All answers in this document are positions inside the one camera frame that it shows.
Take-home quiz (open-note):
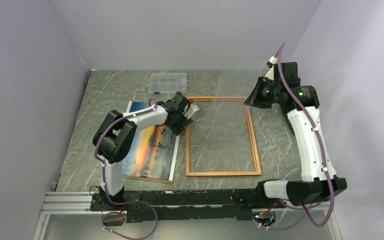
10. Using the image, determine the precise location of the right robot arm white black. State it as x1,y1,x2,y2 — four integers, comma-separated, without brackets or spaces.
244,62,347,208

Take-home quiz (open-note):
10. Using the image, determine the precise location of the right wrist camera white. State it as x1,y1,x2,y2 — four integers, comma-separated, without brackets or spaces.
264,56,278,81

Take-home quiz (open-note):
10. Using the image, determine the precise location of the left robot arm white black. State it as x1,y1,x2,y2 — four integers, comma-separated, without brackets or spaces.
92,93,199,210

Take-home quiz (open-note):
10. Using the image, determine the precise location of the aluminium extrusion rail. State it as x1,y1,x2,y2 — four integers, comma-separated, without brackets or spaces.
41,192,92,215

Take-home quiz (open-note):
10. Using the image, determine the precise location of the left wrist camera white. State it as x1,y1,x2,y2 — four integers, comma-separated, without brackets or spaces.
183,98,199,119

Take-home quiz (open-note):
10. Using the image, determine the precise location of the wooden picture frame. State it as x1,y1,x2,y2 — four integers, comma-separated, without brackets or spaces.
185,96,262,177

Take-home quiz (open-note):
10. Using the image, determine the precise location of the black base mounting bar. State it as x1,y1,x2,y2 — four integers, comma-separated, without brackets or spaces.
89,188,283,223

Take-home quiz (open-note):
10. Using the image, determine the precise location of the clear plastic organizer box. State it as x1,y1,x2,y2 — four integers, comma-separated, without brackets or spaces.
148,72,187,95

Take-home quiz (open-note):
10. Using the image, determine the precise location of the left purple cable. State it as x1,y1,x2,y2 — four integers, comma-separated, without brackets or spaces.
94,97,159,239

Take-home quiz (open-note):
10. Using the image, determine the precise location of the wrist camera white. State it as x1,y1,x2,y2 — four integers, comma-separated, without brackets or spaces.
183,98,199,119
264,56,278,81

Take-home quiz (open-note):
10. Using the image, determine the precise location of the sunset photo print board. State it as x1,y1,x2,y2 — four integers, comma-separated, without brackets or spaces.
121,100,181,185

